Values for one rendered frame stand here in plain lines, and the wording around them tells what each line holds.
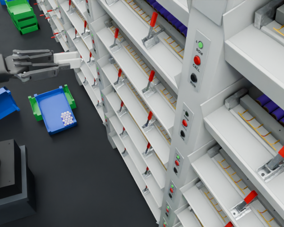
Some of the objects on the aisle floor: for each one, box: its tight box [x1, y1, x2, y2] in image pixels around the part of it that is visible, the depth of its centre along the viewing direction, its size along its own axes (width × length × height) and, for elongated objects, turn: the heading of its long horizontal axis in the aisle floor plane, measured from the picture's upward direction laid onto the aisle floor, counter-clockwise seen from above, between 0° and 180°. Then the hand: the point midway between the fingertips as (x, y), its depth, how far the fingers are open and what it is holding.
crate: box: [0, 86, 20, 125], centre depth 187 cm, size 8×30×20 cm, turn 136°
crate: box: [28, 84, 77, 122], centre depth 200 cm, size 30×20×8 cm
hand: (67, 60), depth 77 cm, fingers open, 3 cm apart
